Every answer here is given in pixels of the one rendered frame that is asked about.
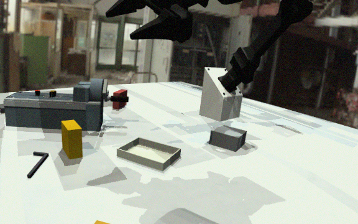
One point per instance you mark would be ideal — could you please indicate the black l-shaped bar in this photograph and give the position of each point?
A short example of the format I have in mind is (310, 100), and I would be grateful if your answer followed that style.
(36, 167)

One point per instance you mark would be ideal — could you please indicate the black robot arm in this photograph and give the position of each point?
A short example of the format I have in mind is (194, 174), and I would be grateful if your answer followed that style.
(246, 60)

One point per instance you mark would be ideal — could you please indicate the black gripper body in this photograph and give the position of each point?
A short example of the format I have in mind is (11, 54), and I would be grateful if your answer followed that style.
(183, 18)

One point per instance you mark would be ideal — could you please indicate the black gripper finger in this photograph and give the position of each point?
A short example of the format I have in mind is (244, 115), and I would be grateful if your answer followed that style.
(121, 7)
(162, 27)

